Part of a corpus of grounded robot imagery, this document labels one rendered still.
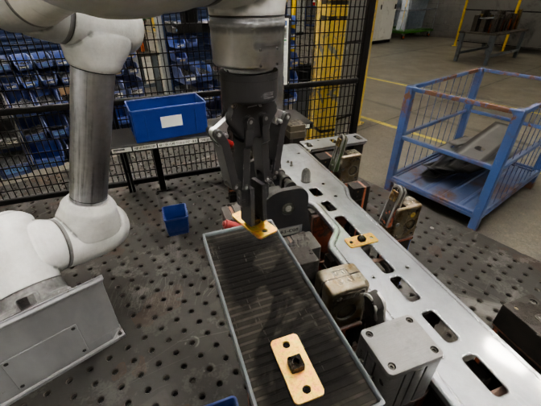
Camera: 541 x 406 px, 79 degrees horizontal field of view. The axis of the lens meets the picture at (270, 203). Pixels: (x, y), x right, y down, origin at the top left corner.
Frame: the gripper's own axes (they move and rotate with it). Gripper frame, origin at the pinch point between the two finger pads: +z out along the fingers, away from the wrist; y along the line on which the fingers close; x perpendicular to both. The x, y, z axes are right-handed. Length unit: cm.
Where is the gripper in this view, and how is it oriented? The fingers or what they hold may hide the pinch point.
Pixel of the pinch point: (253, 201)
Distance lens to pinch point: 52.7
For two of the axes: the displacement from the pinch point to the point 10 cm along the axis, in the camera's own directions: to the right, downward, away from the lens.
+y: 7.9, -3.3, 5.2
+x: -6.2, -4.2, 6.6
